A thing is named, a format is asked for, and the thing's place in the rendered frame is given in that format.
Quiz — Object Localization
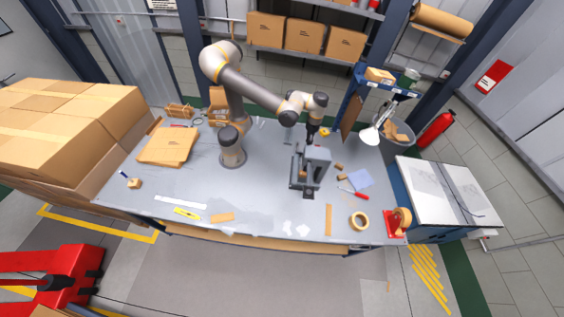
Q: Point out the blue shelf stand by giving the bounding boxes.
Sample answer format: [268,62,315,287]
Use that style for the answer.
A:
[330,61,423,134]

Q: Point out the white ruler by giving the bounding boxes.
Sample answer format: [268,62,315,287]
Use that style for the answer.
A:
[153,194,208,212]

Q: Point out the red fire extinguisher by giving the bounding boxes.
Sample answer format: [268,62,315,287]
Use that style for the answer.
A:
[415,108,458,150]

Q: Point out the grey shelf unit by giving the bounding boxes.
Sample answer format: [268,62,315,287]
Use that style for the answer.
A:
[244,0,391,69]

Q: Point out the large lower cardboard box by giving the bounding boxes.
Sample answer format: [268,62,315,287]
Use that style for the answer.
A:
[0,109,157,229]

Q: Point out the red-handled screwdriver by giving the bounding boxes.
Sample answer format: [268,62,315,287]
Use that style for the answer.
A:
[337,185,371,201]

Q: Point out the blue cart with grey top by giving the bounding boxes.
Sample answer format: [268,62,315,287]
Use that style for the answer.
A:
[385,154,506,246]

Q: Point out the yellow utility knife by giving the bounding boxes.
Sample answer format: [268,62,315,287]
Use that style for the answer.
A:
[172,206,202,222]

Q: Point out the tied cardboard bundle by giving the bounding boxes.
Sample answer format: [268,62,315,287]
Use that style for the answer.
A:
[163,103,196,121]

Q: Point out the flat cardboard sheet stack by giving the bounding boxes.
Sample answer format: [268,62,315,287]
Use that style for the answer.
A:
[134,125,201,170]

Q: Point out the cardboard shelf box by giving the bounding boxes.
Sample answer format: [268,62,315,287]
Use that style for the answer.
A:
[323,25,369,65]
[283,17,328,56]
[245,9,288,50]

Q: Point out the red pallet jack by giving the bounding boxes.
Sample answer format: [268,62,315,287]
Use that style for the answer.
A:
[0,243,106,312]

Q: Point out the stacked small cardboard boxes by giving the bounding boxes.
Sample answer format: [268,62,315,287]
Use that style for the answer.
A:
[206,84,231,129]

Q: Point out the brown clipboard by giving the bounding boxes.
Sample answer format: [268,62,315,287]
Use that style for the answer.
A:
[338,91,365,144]

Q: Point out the red wall sign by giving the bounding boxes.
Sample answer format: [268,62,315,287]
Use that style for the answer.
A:
[474,58,516,96]

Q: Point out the kraft paper roll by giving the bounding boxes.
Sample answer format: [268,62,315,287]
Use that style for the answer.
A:
[408,2,476,41]

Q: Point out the small flat cardboard piece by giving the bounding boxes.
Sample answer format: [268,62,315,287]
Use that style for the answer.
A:
[209,211,236,225]

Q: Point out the grey waste bin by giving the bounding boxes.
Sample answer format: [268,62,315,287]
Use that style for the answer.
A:
[371,113,418,168]

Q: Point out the red tape dispenser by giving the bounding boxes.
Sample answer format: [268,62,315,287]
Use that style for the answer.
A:
[382,206,414,240]

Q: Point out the tan tape roll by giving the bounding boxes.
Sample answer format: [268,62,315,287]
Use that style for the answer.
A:
[348,211,371,233]

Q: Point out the white desk lamp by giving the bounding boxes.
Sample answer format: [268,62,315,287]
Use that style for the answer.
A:
[358,99,401,148]

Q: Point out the large cardboard box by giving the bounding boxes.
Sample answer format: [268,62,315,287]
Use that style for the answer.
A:
[0,109,157,229]
[0,77,151,190]

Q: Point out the blue cloth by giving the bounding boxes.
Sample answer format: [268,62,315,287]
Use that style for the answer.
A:
[346,168,377,193]

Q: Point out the cardboard scraps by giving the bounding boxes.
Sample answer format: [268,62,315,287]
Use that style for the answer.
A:
[381,118,411,143]

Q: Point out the labelled small cardboard box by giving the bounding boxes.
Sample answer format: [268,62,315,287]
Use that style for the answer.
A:
[364,65,398,87]

